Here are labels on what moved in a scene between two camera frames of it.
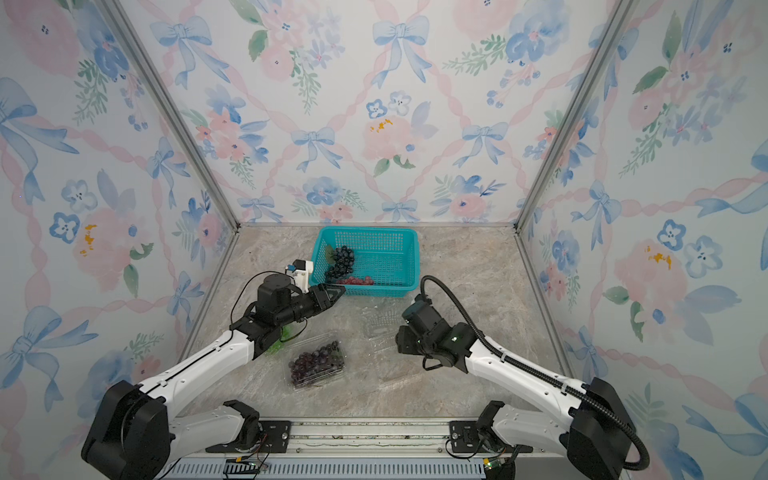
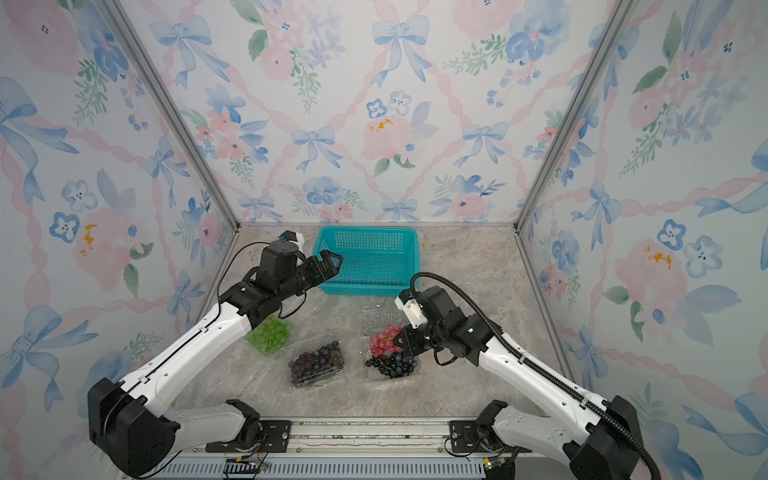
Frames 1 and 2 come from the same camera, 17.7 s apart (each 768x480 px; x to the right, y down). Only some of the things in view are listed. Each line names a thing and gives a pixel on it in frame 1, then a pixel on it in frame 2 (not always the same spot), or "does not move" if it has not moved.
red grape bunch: [356, 281] to [383, 343]
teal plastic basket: [388, 255] does not move
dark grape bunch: [343, 258] to [393, 364]
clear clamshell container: [315, 360] does not move
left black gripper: [328, 302] to [323, 275]
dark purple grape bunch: [320, 361] does not move
